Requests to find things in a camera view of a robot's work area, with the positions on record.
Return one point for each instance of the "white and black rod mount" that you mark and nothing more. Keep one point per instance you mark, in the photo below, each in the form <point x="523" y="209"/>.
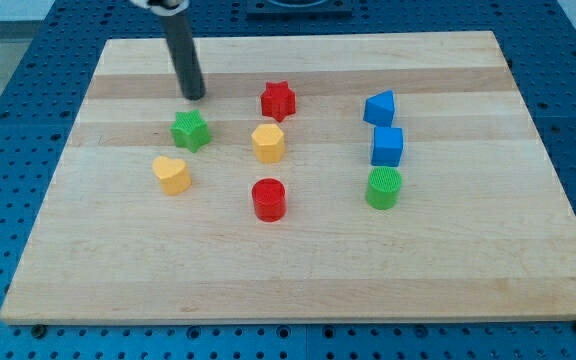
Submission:
<point x="162" y="7"/>

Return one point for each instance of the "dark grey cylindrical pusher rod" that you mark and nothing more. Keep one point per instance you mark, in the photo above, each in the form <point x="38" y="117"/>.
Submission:
<point x="181" y="46"/>

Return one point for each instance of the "blue triangle block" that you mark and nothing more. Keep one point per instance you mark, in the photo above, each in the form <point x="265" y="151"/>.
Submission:
<point x="380" y="109"/>

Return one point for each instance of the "green star block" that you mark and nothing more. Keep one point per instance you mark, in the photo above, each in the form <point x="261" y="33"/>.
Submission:
<point x="190" y="131"/>

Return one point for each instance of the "red star block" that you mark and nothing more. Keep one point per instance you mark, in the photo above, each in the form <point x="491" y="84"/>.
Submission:
<point x="278" y="101"/>

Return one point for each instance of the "yellow hexagon block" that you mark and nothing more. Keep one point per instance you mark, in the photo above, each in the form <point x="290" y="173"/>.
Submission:
<point x="268" y="142"/>

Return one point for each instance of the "yellow heart block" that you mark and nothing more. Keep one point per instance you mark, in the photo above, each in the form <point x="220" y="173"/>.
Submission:
<point x="173" y="174"/>

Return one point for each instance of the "red cylinder block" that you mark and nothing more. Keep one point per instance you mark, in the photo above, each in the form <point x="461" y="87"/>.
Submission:
<point x="269" y="199"/>

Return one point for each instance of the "blue cube block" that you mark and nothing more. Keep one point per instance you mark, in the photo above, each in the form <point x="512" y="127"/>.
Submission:
<point x="387" y="146"/>

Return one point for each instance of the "light wooden board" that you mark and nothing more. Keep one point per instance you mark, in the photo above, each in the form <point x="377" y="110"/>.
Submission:
<point x="482" y="229"/>

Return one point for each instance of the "green cylinder block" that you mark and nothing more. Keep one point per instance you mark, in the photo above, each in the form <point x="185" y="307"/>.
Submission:
<point x="383" y="186"/>

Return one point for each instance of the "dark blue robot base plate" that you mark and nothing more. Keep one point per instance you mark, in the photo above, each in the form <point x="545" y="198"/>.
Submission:
<point x="264" y="8"/>

